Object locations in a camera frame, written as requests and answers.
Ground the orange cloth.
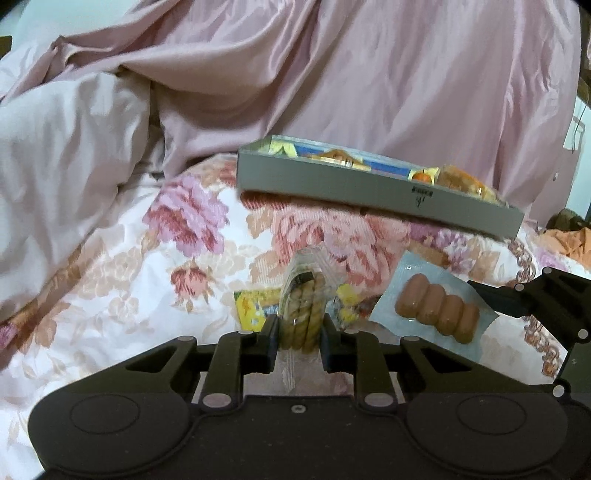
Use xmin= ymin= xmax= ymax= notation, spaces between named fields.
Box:
xmin=541 ymin=228 xmax=591 ymax=274

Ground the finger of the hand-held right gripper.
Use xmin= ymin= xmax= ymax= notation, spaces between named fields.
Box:
xmin=530 ymin=316 xmax=591 ymax=398
xmin=468 ymin=267 xmax=591 ymax=325

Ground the dark brown cloth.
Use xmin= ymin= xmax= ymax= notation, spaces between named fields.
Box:
xmin=546 ymin=209 xmax=583 ymax=232

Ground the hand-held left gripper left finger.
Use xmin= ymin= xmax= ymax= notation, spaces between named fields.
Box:
xmin=99 ymin=315 xmax=281 ymax=413

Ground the floral bedsheet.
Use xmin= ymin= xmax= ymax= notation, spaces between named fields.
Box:
xmin=0 ymin=154 xmax=591 ymax=480

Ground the white duvet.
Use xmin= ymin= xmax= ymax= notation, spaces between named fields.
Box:
xmin=0 ymin=46 xmax=163 ymax=320

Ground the white wall fixture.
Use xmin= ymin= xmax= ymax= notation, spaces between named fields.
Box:
xmin=567 ymin=114 xmax=583 ymax=151

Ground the clear twisted biscuit packet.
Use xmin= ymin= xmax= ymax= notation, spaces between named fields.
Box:
xmin=278 ymin=246 xmax=337 ymax=394

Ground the grey cardboard box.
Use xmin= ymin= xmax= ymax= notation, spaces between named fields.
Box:
xmin=236 ymin=134 xmax=526 ymax=240

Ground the blue and yellow snack packet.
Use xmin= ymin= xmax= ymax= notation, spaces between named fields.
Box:
xmin=294 ymin=144 xmax=413 ymax=177

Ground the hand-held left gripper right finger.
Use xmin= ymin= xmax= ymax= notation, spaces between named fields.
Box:
xmin=321 ymin=314 xmax=497 ymax=413

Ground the clear wrapped pastry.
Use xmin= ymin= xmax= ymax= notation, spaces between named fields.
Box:
xmin=435 ymin=163 xmax=503 ymax=203

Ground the pink satin quilt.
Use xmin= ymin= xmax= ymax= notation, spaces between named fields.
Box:
xmin=0 ymin=0 xmax=581 ymax=223

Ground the orange sausage packet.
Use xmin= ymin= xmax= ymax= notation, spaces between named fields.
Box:
xmin=308 ymin=148 xmax=371 ymax=170

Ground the yellow packet with blue print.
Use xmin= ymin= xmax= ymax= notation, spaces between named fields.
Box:
xmin=235 ymin=288 xmax=371 ymax=332

